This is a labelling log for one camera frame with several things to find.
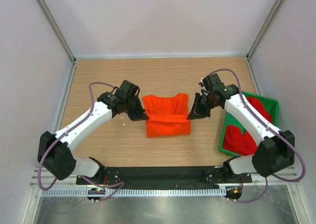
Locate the left aluminium frame post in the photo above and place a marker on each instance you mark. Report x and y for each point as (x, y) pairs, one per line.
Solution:
(54, 26)

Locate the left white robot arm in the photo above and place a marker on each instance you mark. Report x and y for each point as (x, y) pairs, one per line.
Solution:
(56, 150)

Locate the green plastic bin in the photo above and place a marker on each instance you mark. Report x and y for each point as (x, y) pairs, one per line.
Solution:
(234, 120)

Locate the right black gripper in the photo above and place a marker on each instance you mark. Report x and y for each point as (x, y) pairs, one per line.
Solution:
(193, 115)

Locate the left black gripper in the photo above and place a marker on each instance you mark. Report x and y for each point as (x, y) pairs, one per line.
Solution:
(140, 114)

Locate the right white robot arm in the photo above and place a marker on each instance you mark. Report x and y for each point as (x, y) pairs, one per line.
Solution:
(274, 147)

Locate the right aluminium frame post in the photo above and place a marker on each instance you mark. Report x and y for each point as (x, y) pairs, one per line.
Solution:
(265, 26)

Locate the red t shirt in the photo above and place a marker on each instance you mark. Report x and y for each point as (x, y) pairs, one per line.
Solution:
(242, 135)

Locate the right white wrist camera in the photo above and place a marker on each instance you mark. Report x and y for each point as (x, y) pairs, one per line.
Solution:
(203, 91)

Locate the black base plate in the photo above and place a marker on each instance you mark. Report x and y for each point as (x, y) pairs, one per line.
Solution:
(168, 178)

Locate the aluminium frame post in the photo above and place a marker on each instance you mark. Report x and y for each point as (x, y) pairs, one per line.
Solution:
(54, 26)
(265, 26)

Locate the orange t shirt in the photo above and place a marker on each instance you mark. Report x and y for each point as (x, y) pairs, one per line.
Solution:
(167, 115)

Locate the white slotted cable duct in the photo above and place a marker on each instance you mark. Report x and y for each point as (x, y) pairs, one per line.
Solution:
(98, 193)

